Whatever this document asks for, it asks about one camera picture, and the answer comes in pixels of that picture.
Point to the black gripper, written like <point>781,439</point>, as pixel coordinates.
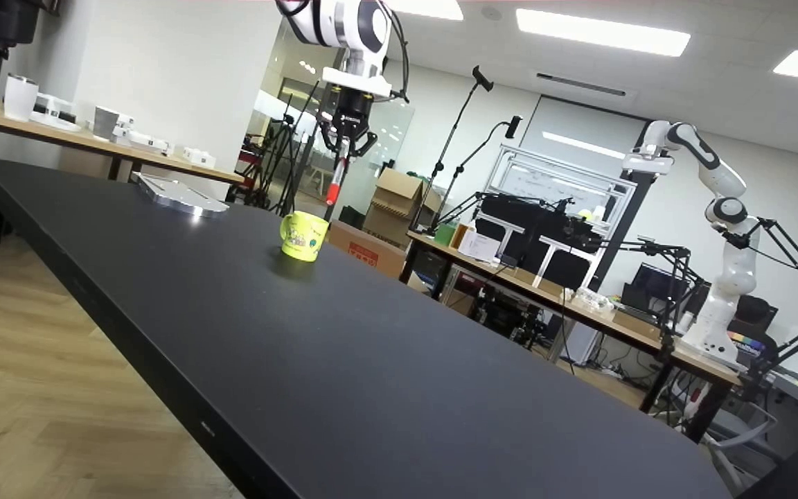
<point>350,111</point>

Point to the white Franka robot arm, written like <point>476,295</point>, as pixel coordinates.
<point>344,22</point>

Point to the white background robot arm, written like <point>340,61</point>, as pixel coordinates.
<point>730,211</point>

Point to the yellow-green ceramic mug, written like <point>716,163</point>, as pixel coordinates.
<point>304,240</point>

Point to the stacked plain cardboard boxes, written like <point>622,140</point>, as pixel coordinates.
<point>397,204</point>

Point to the cardboard box with red print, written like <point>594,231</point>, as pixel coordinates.
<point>368,249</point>

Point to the tall black boom stand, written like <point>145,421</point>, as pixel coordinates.
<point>455,140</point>

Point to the short black boom stand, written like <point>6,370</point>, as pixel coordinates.
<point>472,155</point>

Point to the small green box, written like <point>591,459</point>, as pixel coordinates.
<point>444,233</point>

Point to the silver aluminium mounting plate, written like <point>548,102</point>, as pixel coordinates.
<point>175,194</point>

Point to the black monitors on rack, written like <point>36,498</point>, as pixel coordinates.
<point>534,226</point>

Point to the small white box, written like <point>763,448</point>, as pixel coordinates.
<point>112,122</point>

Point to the black ceiling vent slot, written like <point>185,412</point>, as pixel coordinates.
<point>581,83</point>

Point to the wooden side desk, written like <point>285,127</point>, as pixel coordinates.
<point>69,140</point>

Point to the long rectangular ceiling light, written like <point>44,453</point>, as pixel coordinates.
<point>602,35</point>

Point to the white flat device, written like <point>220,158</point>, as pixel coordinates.
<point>55,109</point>

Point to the long wooden desk black legs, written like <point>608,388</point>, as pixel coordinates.
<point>594,313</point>

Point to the grey office chair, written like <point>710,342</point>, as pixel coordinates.
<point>741,434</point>

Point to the black camera tripod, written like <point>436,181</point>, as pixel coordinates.
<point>289,162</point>

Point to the white metal frame rack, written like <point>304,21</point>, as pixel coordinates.
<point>555,176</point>

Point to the black articulated arm with camera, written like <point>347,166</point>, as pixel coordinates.
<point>671,259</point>

